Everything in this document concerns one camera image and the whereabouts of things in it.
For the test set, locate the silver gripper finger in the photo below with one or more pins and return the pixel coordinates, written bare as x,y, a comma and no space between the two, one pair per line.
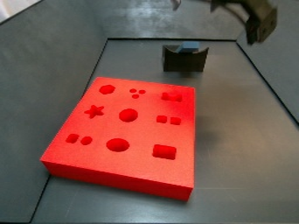
176,4

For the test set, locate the blue double-square slotted block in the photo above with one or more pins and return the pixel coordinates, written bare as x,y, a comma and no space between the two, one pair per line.
188,47

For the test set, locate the red shape-sorting board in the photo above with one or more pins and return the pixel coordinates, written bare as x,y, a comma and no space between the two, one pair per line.
128,138

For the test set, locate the black curved cradle stand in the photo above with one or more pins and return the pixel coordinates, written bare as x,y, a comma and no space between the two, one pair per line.
182,61

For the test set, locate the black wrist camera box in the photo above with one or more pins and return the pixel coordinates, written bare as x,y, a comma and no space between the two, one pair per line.
261,18

